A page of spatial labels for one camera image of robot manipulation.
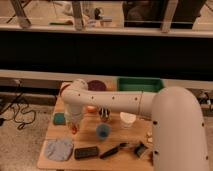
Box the white paper cup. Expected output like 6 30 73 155
120 112 136 128

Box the purple bowl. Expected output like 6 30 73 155
88 80 106 91

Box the black floor cable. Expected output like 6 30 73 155
0 89 37 131

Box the blue grey cloth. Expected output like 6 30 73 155
44 139 74 162

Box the wooden board table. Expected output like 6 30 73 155
37 82 153 171

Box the yellow round fruit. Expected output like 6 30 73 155
86 106 97 113

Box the red bowl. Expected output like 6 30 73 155
59 84 70 96

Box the teal sponge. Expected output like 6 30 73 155
53 112 66 125

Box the blue plastic cup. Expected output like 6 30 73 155
96 123 111 140

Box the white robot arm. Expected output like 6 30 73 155
60 79 210 171

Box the green plastic tray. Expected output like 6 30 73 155
117 77 164 92

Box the small black brush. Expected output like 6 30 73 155
134 143 148 158

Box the yellow banana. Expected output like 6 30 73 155
146 132 153 143

